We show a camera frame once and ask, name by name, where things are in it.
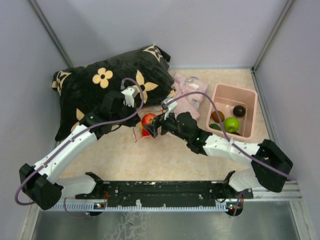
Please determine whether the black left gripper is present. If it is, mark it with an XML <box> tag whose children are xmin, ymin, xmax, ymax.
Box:
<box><xmin>111</xmin><ymin>100</ymin><xmax>141</xmax><ymax>127</ymax></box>

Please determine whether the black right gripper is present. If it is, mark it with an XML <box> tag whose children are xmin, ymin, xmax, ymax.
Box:
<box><xmin>144</xmin><ymin>108</ymin><xmax>190</xmax><ymax>143</ymax></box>

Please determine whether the red yellow mango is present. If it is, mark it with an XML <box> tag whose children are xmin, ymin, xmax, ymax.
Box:
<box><xmin>141</xmin><ymin>129</ymin><xmax>151</xmax><ymax>137</ymax></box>

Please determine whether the red apple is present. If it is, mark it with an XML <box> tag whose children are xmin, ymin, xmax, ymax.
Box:
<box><xmin>141</xmin><ymin>113</ymin><xmax>157</xmax><ymax>127</ymax></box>

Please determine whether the clear zip bag orange zipper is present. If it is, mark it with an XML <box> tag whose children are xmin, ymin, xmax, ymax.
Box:
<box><xmin>132</xmin><ymin>106</ymin><xmax>164</xmax><ymax>143</ymax></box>

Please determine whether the brown kiwi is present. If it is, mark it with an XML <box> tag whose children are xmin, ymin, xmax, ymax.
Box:
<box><xmin>211</xmin><ymin>110</ymin><xmax>225</xmax><ymax>123</ymax></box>

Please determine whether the dark brown fruit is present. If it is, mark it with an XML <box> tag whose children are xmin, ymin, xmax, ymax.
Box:
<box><xmin>232</xmin><ymin>105</ymin><xmax>246</xmax><ymax>118</ymax></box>

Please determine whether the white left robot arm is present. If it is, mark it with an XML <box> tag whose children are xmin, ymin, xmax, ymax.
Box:
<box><xmin>19</xmin><ymin>87</ymin><xmax>138</xmax><ymax>210</ymax></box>

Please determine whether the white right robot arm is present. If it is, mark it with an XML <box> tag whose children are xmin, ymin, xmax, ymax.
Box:
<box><xmin>143</xmin><ymin>112</ymin><xmax>293</xmax><ymax>198</ymax></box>

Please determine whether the black flower-pattern pillow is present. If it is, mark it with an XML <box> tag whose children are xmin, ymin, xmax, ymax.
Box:
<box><xmin>51</xmin><ymin>44</ymin><xmax>174</xmax><ymax>142</ymax></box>

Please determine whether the pink cloth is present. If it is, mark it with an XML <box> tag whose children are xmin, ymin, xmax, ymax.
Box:
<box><xmin>168</xmin><ymin>73</ymin><xmax>208</xmax><ymax>120</ymax></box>

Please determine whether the green apple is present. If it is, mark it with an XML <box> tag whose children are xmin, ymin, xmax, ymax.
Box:
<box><xmin>223</xmin><ymin>117</ymin><xmax>240</xmax><ymax>133</ymax></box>

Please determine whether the pink plastic bin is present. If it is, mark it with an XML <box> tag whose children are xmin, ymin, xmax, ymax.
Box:
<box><xmin>211</xmin><ymin>83</ymin><xmax>258</xmax><ymax>142</ymax></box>

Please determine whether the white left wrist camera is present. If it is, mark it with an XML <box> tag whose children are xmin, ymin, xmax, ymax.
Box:
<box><xmin>121</xmin><ymin>86</ymin><xmax>138</xmax><ymax>108</ymax></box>

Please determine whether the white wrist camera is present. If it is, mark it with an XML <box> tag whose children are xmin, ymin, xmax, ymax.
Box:
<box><xmin>121</xmin><ymin>86</ymin><xmax>138</xmax><ymax>108</ymax></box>
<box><xmin>161</xmin><ymin>97</ymin><xmax>178</xmax><ymax>120</ymax></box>

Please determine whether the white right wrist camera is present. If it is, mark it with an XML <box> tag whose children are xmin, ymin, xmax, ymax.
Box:
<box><xmin>161</xmin><ymin>97</ymin><xmax>178</xmax><ymax>120</ymax></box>

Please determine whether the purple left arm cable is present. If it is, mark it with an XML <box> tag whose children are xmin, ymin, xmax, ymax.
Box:
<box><xmin>14</xmin><ymin>77</ymin><xmax>145</xmax><ymax>220</ymax></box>

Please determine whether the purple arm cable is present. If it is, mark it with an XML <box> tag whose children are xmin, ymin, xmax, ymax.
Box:
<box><xmin>14</xmin><ymin>77</ymin><xmax>145</xmax><ymax>220</ymax></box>
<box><xmin>162</xmin><ymin>91</ymin><xmax>295</xmax><ymax>217</ymax></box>

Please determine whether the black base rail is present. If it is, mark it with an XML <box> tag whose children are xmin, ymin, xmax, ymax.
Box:
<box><xmin>75</xmin><ymin>181</ymin><xmax>239</xmax><ymax>208</ymax></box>

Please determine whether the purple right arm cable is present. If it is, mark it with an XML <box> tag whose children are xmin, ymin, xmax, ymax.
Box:
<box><xmin>162</xmin><ymin>91</ymin><xmax>295</xmax><ymax>217</ymax></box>

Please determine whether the aluminium frame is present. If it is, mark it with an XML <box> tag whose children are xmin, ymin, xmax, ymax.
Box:
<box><xmin>17</xmin><ymin>0</ymin><xmax>311</xmax><ymax>240</ymax></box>

